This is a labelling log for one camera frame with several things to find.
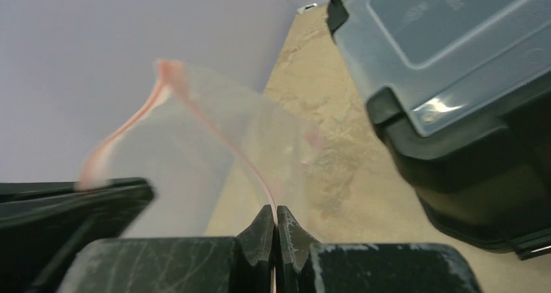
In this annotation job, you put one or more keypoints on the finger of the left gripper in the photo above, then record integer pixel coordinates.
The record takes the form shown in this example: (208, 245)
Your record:
(44, 226)

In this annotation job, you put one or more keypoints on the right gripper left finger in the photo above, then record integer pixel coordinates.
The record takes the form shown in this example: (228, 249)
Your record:
(241, 263)

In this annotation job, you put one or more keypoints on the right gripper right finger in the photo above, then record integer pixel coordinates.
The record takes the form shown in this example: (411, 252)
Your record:
(304, 264)

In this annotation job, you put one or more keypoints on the clear zip top bag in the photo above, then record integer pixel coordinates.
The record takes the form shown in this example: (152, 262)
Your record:
(215, 153)

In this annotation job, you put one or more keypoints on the black plastic toolbox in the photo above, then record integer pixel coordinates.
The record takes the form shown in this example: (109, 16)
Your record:
(458, 91)

